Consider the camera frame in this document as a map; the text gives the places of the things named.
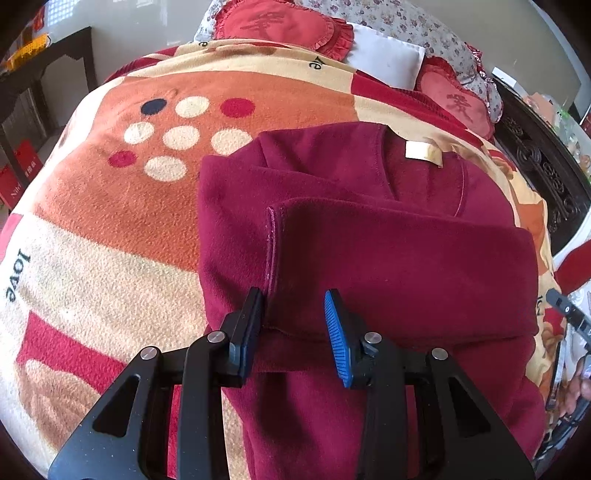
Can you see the red heart pillow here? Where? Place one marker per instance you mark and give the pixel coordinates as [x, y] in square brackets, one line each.
[285, 22]
[438, 80]

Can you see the white rectangular pillow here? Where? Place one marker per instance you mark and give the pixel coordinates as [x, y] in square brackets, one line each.
[390, 60]

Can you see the floral quilt roll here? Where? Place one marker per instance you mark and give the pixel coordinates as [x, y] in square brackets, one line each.
[409, 23]

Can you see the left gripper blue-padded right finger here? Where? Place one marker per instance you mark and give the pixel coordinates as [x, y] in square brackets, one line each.
[425, 419]

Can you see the dark carved wooden headboard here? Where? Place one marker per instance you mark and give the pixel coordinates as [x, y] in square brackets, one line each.
[546, 164]

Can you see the red heart pillow right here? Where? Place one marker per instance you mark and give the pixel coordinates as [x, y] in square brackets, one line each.
[438, 80]

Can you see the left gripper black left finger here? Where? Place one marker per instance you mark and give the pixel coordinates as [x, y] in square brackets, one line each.
[125, 434]

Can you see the yellow plastic basket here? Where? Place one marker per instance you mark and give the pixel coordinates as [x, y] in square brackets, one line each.
[26, 53]

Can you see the red heart pillow left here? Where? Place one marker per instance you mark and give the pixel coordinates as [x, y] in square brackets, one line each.
[285, 22]

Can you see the patterned orange fleece blanket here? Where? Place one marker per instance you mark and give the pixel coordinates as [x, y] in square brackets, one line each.
[100, 257]

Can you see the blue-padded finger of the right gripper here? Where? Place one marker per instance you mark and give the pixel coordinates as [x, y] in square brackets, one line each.
[574, 316]

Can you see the dark wooden side table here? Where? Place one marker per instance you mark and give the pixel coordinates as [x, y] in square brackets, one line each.
[76, 46]

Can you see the maroon fleece sweater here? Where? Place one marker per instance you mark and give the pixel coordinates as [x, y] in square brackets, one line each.
[429, 256]

